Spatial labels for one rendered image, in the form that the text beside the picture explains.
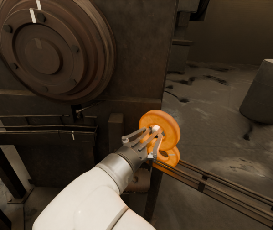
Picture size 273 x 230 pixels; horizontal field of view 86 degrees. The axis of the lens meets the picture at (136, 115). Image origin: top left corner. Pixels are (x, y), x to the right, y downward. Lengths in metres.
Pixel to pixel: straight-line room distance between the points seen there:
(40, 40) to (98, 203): 0.52
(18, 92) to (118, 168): 0.81
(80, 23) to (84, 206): 0.54
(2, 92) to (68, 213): 0.87
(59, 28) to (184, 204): 1.41
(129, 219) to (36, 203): 1.27
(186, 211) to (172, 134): 1.01
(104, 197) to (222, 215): 1.31
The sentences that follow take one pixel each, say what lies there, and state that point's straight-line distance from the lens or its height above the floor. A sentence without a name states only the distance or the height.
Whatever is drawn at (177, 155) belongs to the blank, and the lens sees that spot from 0.71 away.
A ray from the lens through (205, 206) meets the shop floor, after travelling 1.52.
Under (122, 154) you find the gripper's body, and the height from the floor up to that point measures 0.95.
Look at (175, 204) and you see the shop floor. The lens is 1.44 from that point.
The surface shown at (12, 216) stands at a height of 0.01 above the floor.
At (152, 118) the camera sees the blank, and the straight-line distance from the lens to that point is 0.51.
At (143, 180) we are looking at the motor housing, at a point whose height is 0.52.
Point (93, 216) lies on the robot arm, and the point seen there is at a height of 0.95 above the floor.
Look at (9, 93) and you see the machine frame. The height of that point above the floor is 0.87.
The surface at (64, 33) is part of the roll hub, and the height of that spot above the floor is 1.19.
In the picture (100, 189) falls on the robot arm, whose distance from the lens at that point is 0.33.
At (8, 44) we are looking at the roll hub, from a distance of 0.70.
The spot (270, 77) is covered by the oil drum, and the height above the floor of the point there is 0.69.
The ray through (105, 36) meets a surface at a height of 1.19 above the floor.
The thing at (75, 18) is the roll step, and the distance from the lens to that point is 0.63.
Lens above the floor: 1.24
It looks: 32 degrees down
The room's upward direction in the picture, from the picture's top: 4 degrees clockwise
